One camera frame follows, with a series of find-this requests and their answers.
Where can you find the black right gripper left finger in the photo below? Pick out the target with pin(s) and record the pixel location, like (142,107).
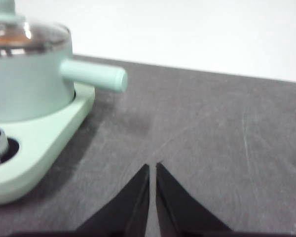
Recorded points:
(123,212)

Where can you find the green breakfast machine base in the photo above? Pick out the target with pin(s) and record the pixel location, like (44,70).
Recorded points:
(39,148)

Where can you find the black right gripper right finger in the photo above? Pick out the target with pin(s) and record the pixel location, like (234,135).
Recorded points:
(180,214)

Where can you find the brown potato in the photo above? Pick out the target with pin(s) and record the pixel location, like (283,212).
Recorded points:
(7,38)

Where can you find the glass lid with green knob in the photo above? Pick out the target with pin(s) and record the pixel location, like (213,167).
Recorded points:
(5,17)

